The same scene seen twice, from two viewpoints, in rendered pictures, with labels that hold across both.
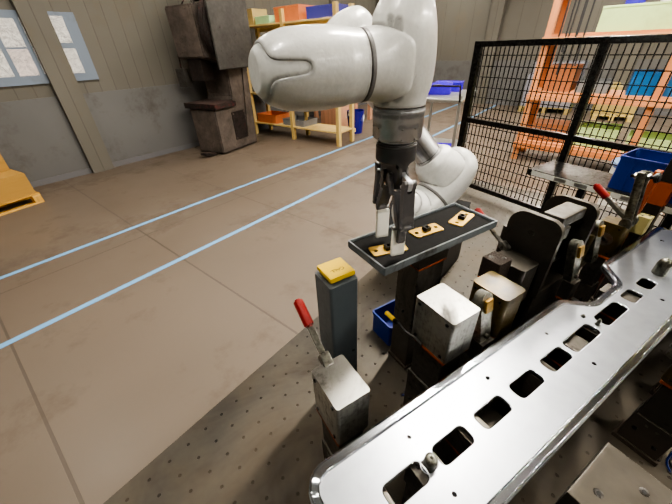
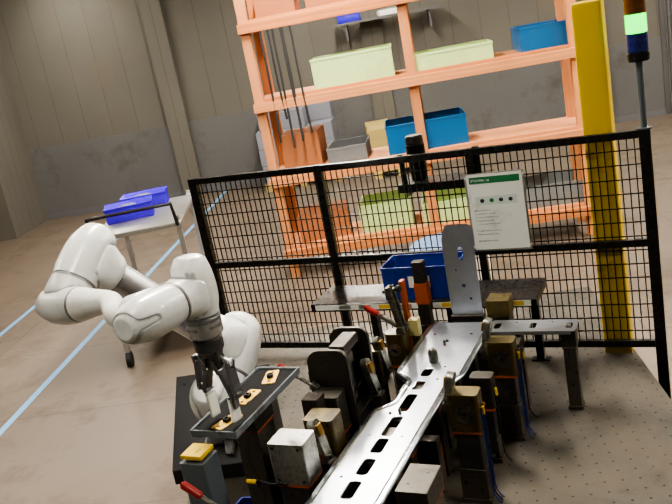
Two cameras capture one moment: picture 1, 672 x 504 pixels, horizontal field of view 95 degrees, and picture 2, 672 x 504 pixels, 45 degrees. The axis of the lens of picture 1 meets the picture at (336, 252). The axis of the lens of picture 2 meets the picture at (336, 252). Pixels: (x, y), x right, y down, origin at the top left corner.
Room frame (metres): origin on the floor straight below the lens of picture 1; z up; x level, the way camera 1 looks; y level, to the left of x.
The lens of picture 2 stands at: (-1.19, 0.62, 2.08)
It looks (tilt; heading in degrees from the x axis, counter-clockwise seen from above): 16 degrees down; 327
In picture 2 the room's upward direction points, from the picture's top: 11 degrees counter-clockwise
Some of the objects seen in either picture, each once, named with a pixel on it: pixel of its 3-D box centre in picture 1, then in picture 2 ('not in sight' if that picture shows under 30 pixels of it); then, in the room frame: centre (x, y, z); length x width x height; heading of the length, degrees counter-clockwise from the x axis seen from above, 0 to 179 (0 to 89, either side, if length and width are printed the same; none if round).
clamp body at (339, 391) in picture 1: (338, 427); not in sight; (0.34, 0.01, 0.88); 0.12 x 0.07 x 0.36; 30
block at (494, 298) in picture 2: not in sight; (504, 343); (0.75, -1.29, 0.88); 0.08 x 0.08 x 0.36; 30
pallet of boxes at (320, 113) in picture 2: (552, 87); (299, 144); (8.56, -5.52, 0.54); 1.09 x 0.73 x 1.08; 50
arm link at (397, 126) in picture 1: (397, 123); (204, 325); (0.59, -0.12, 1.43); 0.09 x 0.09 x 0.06
